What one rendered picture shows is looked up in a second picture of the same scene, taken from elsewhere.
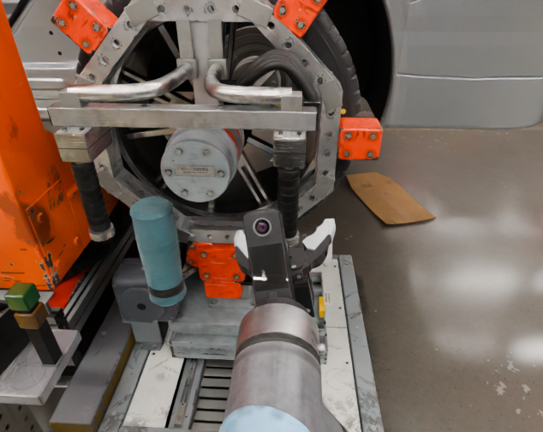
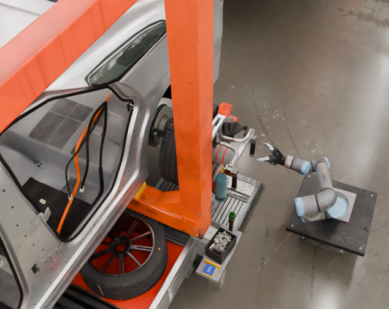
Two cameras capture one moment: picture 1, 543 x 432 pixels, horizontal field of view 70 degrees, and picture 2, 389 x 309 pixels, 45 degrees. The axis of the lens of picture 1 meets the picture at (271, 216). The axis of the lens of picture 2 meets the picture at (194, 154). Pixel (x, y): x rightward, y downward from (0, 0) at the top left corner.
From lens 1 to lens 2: 318 cm
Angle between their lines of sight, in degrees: 50
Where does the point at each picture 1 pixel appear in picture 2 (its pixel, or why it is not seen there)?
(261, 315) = (288, 159)
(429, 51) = not seen: hidden behind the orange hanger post
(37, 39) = (125, 178)
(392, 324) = not seen: hidden behind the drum
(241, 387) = (299, 165)
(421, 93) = not seen: hidden behind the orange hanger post
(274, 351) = (296, 160)
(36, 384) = (237, 233)
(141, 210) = (223, 179)
